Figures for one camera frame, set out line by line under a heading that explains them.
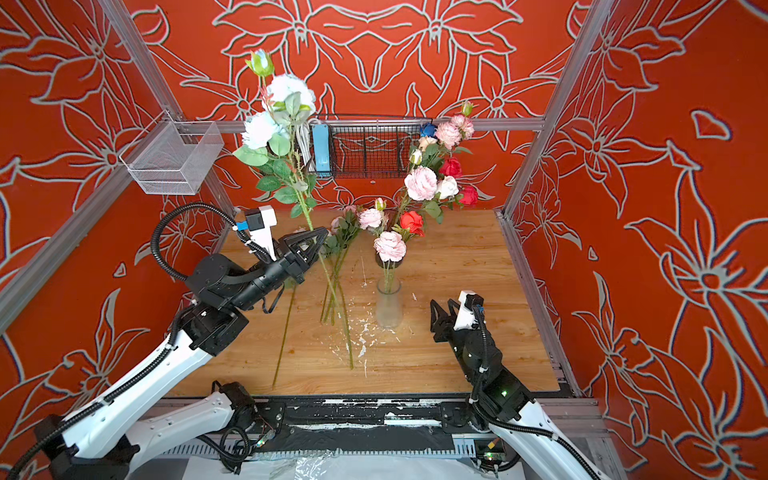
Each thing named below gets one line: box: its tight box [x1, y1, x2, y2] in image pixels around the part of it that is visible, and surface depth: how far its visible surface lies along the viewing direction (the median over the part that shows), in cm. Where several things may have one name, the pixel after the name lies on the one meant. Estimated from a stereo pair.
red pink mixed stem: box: [358, 197, 425, 293], surface depth 74 cm
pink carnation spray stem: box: [436, 101, 475, 158], surface depth 77 cm
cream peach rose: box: [409, 136, 437, 166], surface depth 79 cm
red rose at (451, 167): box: [439, 156, 462, 179], surface depth 74 cm
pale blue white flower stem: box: [233, 50, 354, 369], surface depth 45 cm
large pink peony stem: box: [390, 166, 444, 232], surface depth 66 cm
